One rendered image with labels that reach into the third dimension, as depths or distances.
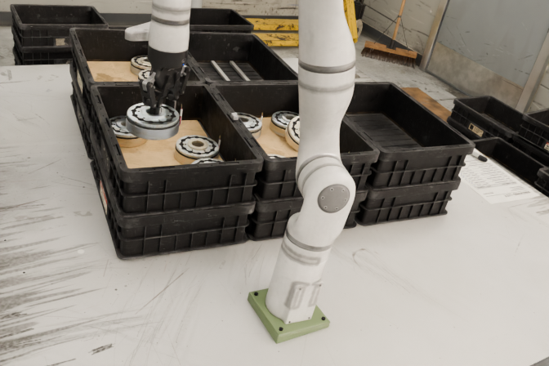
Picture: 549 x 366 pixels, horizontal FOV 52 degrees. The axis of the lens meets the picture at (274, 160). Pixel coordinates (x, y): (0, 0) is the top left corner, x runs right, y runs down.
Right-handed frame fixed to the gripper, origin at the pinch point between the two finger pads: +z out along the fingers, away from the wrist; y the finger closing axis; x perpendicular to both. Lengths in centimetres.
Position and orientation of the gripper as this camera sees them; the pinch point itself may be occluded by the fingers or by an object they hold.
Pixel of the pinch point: (162, 111)
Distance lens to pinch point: 117.5
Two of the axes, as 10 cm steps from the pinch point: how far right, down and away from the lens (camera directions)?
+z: -1.7, 8.5, 4.9
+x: -8.7, -3.6, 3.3
